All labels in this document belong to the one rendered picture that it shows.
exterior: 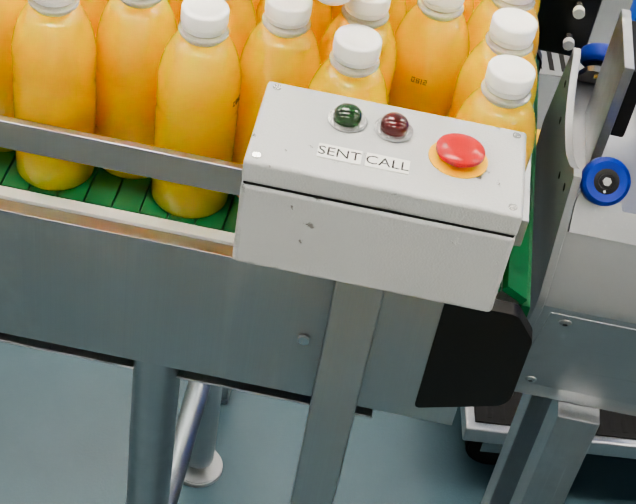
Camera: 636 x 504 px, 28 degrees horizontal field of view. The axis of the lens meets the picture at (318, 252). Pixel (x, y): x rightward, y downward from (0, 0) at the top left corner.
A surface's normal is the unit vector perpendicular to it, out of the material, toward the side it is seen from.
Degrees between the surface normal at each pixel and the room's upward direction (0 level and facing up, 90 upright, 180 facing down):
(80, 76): 90
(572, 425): 90
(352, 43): 0
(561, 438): 90
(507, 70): 0
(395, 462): 0
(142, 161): 90
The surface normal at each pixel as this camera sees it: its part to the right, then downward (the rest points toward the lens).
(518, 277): 0.61, -0.52
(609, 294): -0.10, 0.39
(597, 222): -0.04, 0.08
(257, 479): 0.14, -0.72
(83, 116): 0.75, 0.53
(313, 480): -0.15, 0.67
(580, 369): -0.18, 0.87
